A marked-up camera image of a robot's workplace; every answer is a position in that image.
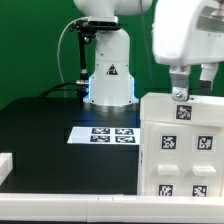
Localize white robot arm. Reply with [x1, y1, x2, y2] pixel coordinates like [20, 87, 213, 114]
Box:
[73, 0, 224, 109]

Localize white camera cable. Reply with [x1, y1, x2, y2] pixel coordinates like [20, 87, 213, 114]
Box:
[56, 16, 90, 84]

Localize white door panel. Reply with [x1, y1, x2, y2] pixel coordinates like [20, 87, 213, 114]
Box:
[145, 122, 187, 196]
[184, 126, 224, 197]

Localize white front fence rail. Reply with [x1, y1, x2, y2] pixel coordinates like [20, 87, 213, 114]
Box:
[0, 193, 224, 224]

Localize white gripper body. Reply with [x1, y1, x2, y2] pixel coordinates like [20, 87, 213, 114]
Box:
[153, 0, 224, 66]

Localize white fence rail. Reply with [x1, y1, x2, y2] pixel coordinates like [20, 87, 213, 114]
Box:
[0, 153, 13, 185]
[0, 193, 224, 224]

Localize white cabinet body box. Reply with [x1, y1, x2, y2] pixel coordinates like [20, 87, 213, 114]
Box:
[137, 121, 224, 197]

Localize white base tag sheet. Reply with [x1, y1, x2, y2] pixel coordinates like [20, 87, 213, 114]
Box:
[67, 127, 140, 145]

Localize small white tagged box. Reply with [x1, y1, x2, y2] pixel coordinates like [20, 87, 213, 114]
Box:
[140, 93, 224, 127]

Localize black camera on stand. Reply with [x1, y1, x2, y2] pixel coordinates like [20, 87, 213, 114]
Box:
[69, 16, 121, 86]

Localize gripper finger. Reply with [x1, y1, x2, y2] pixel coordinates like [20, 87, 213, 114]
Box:
[198, 63, 219, 95]
[169, 65, 191, 102]

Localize white left fence rail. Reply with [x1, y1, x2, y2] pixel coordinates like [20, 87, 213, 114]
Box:
[0, 153, 13, 185]

